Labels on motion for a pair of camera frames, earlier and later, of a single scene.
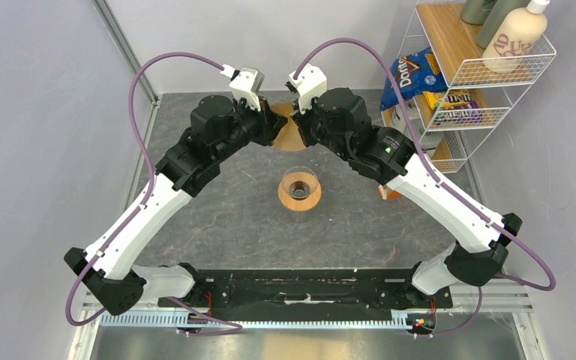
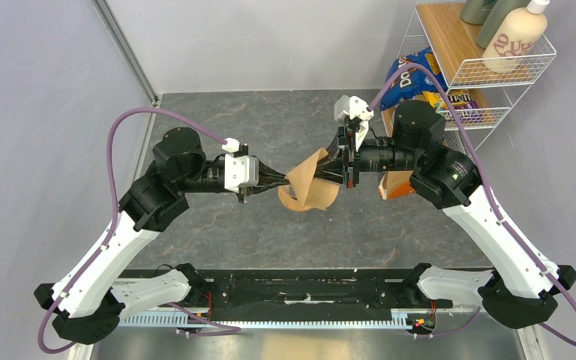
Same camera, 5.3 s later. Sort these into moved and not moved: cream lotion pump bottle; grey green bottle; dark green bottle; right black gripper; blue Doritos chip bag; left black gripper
Moved: left black gripper; right black gripper
Not moved: dark green bottle; cream lotion pump bottle; grey green bottle; blue Doritos chip bag
